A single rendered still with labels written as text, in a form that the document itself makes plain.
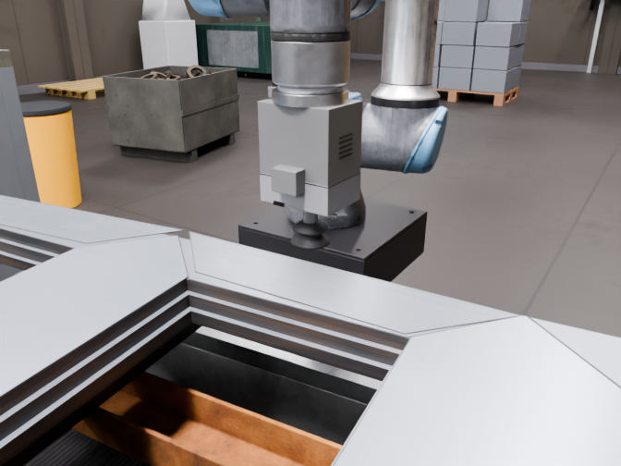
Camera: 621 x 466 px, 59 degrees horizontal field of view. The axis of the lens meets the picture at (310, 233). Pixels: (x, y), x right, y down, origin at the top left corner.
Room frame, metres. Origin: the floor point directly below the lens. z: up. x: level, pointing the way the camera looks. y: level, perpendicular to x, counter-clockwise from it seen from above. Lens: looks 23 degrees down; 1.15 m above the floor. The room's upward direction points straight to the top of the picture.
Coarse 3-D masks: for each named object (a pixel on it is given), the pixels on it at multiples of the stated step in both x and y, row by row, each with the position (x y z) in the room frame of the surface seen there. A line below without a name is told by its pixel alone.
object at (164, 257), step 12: (132, 240) 0.66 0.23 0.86; (144, 240) 0.66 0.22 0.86; (96, 252) 0.62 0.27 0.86; (108, 252) 0.62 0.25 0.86; (120, 252) 0.62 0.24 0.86; (132, 252) 0.62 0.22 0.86; (144, 252) 0.62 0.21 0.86; (156, 252) 0.62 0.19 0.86; (168, 252) 0.62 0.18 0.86; (180, 252) 0.62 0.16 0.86; (144, 264) 0.59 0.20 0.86; (156, 264) 0.59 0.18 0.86; (168, 264) 0.59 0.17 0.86; (180, 264) 0.59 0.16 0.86
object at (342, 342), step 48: (0, 240) 0.70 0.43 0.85; (48, 240) 0.66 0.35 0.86; (192, 288) 0.55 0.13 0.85; (240, 288) 0.53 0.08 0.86; (96, 336) 0.44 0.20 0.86; (144, 336) 0.48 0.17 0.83; (240, 336) 0.50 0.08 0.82; (288, 336) 0.48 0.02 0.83; (336, 336) 0.46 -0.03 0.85; (384, 336) 0.44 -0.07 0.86; (48, 384) 0.38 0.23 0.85; (96, 384) 0.41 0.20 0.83; (0, 432) 0.34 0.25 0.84
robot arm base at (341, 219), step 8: (360, 192) 0.98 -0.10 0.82; (360, 200) 0.97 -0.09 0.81; (288, 208) 0.98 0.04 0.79; (344, 208) 0.93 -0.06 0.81; (352, 208) 0.94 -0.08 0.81; (360, 208) 0.96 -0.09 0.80; (288, 216) 0.98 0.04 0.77; (296, 216) 0.95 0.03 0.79; (320, 216) 0.92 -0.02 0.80; (328, 216) 0.92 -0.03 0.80; (336, 216) 0.92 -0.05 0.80; (344, 216) 0.93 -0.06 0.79; (352, 216) 0.93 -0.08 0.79; (360, 216) 0.95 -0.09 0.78; (328, 224) 0.92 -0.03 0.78; (336, 224) 0.92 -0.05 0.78; (344, 224) 0.92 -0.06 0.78; (352, 224) 0.93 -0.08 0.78
